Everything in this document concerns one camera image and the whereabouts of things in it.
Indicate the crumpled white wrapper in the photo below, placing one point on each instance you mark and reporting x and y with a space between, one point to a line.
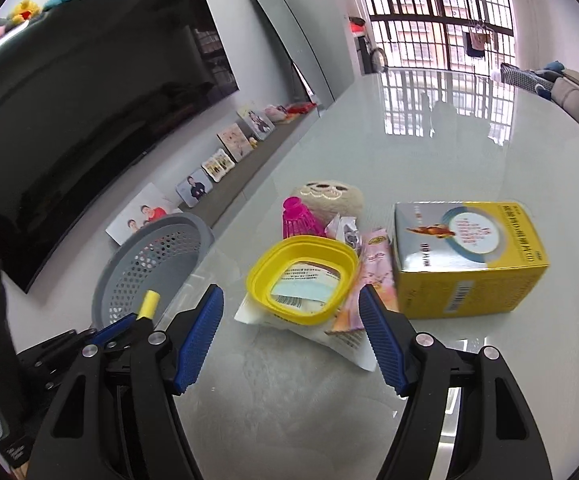
345 230

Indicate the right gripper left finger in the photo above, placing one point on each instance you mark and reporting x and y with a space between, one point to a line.
115 415

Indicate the yellow medicine box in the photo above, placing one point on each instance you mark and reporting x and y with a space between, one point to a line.
457 259

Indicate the tall leaning photo frame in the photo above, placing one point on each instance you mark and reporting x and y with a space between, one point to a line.
257 121

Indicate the large family photo frame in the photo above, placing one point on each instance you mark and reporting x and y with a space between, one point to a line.
148 206

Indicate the grey wooden tv console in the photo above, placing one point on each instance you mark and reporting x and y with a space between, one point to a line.
230 195

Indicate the yellow plastic lid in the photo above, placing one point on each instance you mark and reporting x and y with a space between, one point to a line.
318 250

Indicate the beige plush toy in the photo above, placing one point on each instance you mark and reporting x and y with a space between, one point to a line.
327 198

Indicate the pink plush on console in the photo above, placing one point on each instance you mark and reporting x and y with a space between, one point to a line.
276 113

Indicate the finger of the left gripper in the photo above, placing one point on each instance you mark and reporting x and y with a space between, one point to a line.
110 332
55 355

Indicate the black wall television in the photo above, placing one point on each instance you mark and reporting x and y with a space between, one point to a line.
85 92

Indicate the scalloped colourful photo frame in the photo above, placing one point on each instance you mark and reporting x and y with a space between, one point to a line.
218 165

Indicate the leaning floor mirror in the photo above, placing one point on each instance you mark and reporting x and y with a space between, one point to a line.
299 50

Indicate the pink snack wrapper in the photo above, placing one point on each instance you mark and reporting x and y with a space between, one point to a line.
376 269

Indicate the red item on console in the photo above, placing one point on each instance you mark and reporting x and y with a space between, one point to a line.
300 108

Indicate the baby photo frame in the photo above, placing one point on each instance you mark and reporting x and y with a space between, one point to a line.
235 142

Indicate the grey perforated trash basket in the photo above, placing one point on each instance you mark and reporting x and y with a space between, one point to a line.
159 257

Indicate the metal window grille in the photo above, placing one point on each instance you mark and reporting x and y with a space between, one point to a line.
467 36

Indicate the man portrait photo frame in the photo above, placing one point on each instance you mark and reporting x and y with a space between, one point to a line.
194 187

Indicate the yellow plush toy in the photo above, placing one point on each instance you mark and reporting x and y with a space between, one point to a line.
24 11

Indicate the white blue mask package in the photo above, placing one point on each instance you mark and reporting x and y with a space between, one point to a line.
314 332

